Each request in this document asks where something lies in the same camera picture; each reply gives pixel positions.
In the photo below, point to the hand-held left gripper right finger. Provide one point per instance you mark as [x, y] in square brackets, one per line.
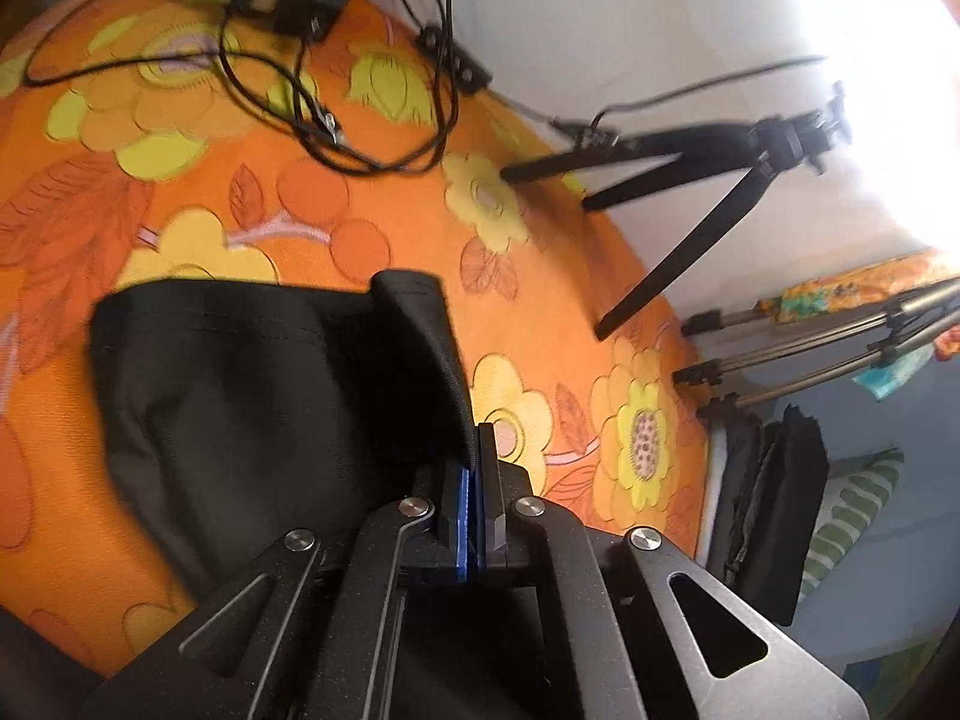
[484, 529]

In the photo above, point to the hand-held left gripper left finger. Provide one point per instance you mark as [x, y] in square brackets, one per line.
[463, 529]

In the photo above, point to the black pants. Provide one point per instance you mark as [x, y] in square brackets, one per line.
[262, 390]

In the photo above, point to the stack of folded dark clothes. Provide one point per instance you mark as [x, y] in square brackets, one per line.
[772, 510]

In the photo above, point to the metal folding stand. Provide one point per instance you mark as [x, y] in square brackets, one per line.
[787, 349]

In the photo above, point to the green striped pillow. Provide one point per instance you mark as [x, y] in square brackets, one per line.
[855, 510]

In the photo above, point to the orange floral bedsheet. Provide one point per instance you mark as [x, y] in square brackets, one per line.
[315, 187]

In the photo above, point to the colourful patterned cloth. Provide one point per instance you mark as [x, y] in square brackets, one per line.
[840, 285]

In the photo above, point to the black tripod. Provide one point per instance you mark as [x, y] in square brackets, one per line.
[772, 139]

